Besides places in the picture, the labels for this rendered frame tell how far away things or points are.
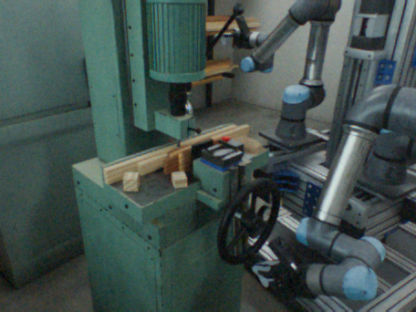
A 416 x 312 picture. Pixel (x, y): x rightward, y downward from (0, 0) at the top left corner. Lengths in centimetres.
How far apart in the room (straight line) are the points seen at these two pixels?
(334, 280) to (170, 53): 75
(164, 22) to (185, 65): 13
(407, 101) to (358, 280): 44
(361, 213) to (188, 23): 87
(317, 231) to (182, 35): 66
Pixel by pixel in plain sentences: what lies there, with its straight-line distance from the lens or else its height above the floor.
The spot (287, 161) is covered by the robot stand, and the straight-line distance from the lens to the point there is 174.
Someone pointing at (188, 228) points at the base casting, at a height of 74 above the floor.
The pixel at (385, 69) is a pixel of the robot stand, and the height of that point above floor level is 118.
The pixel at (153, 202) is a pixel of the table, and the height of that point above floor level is 90.
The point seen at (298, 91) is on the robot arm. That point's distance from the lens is 170.
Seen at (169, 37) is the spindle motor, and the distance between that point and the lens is 108.
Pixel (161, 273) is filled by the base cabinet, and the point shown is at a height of 62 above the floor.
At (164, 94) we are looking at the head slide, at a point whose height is 112.
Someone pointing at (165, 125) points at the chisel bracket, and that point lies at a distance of 123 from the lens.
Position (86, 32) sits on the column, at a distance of 140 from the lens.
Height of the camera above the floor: 146
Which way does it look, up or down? 26 degrees down
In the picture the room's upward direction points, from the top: 2 degrees clockwise
